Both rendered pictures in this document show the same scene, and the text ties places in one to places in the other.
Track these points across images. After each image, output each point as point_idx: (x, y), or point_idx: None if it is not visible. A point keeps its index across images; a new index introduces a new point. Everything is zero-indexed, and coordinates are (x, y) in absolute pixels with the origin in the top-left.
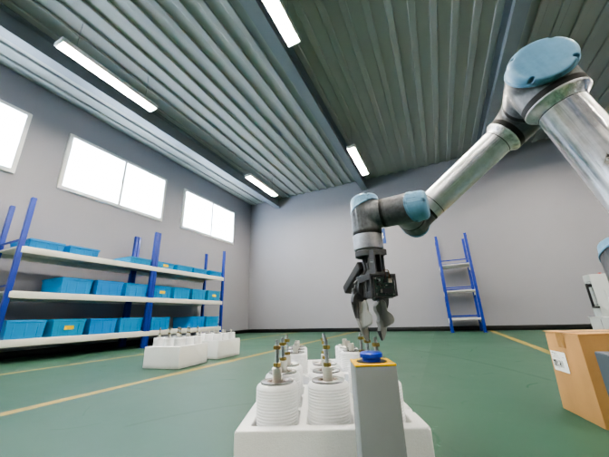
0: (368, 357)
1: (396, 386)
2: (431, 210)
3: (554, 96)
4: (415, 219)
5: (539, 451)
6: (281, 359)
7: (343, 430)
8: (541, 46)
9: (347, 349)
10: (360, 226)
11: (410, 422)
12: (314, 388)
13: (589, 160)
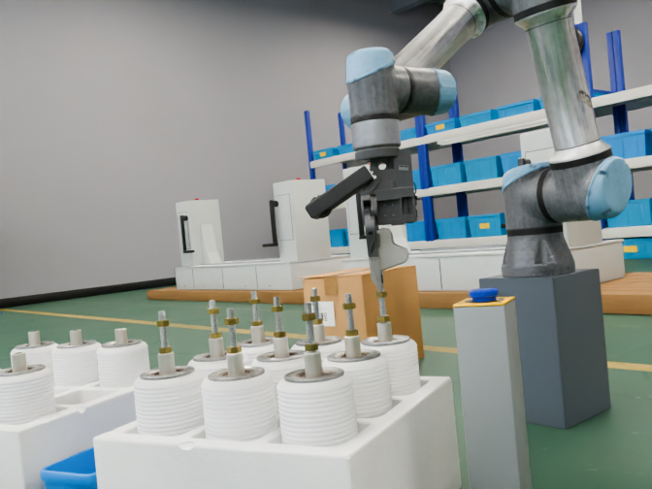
0: (495, 294)
1: (516, 320)
2: None
3: (562, 12)
4: (437, 113)
5: None
6: (238, 350)
7: (415, 406)
8: None
9: (108, 343)
10: (386, 106)
11: (431, 380)
12: (367, 367)
13: (568, 90)
